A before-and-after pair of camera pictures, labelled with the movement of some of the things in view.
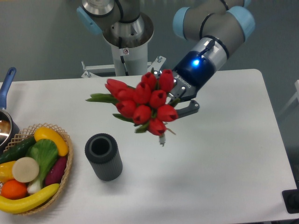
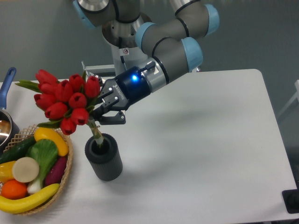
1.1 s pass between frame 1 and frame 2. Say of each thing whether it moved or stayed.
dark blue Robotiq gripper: moved
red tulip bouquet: moved
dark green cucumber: stayed
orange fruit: stayed
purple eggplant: stayed
